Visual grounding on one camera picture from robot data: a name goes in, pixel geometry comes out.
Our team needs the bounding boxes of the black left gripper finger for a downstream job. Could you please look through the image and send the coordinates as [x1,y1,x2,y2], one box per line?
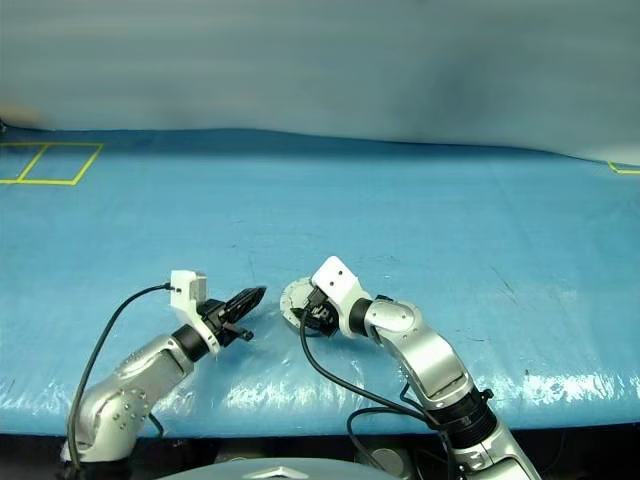
[225,285,268,314]
[229,289,268,326]

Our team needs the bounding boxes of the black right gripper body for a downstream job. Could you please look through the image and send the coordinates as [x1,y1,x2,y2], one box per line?
[300,286,339,339]

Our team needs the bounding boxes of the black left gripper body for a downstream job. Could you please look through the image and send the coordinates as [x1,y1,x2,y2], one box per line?
[199,297,254,347]

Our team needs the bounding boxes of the round silver ribbed housing lid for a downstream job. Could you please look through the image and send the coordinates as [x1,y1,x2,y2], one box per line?
[280,276,318,321]

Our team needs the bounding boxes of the blue plastic table cover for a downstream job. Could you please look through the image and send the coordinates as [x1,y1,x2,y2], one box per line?
[0,128,640,440]

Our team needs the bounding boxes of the silver robot torso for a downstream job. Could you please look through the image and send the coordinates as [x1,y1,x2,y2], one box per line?
[158,456,404,480]

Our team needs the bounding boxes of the grey rounded shape under table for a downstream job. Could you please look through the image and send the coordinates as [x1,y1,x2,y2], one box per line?
[355,446,419,479]

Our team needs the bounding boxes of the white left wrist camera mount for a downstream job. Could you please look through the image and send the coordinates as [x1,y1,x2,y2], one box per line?
[169,269,222,357]

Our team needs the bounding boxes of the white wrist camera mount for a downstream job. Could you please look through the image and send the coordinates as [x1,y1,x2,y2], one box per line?
[169,269,222,357]
[311,255,374,340]

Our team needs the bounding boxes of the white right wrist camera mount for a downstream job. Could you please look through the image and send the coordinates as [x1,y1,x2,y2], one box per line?
[311,255,374,340]

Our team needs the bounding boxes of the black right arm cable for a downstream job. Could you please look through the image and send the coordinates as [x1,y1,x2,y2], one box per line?
[298,312,454,480]

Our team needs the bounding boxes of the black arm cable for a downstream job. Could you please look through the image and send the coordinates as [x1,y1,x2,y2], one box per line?
[298,312,454,480]
[65,282,182,472]

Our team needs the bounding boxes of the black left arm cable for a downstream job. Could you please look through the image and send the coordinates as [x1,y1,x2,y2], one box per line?
[65,282,182,472]

